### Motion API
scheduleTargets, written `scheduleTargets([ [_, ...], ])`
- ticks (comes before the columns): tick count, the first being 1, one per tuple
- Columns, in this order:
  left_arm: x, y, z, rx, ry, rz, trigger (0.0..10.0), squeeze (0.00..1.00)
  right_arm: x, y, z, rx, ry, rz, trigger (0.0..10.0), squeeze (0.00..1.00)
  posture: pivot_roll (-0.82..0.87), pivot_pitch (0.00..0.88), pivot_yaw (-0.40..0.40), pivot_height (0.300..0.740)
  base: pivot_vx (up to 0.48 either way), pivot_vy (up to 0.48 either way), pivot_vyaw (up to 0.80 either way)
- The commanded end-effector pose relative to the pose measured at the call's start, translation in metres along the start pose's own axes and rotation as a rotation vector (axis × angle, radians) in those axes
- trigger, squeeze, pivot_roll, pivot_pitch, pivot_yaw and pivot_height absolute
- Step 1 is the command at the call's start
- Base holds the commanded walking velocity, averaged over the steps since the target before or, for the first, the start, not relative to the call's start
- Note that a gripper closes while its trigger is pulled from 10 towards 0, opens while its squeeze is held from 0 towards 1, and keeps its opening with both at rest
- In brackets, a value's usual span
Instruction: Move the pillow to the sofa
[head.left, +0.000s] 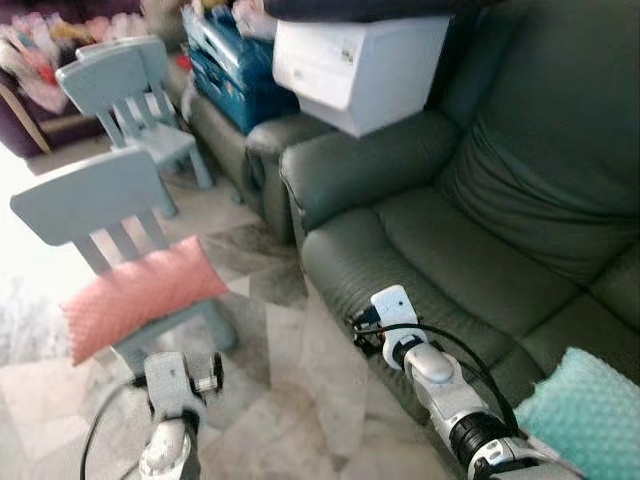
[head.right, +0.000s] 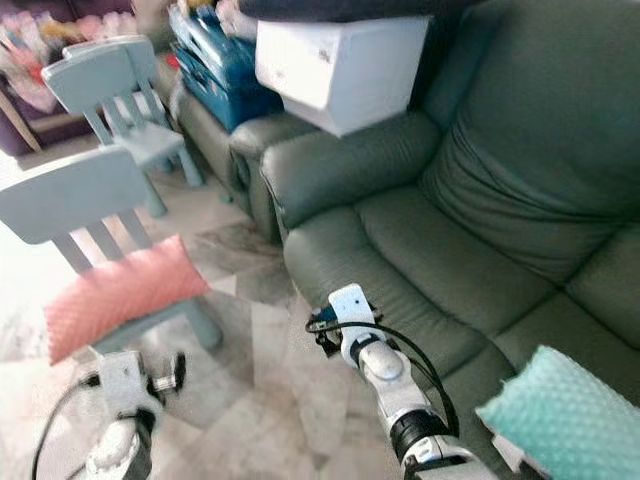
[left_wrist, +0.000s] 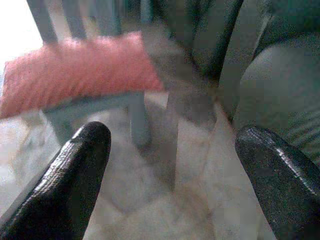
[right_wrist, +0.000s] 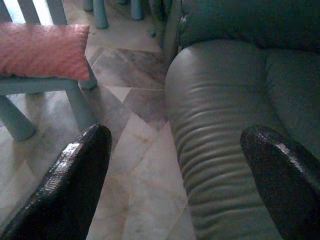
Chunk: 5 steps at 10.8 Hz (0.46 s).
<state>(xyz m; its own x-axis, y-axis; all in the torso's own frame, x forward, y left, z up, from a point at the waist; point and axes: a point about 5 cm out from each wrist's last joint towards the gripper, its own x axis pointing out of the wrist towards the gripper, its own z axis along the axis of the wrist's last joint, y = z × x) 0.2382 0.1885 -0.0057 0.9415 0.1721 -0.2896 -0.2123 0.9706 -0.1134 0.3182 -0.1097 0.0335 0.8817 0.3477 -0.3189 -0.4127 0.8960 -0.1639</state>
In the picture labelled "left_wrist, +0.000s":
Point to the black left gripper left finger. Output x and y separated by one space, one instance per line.
62 180

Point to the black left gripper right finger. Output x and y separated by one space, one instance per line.
282 190

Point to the pink dotted pillow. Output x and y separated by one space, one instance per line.
75 72

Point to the dark green leather sofa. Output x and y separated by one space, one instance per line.
275 82

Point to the light blue plastic child chair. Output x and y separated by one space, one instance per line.
138 120

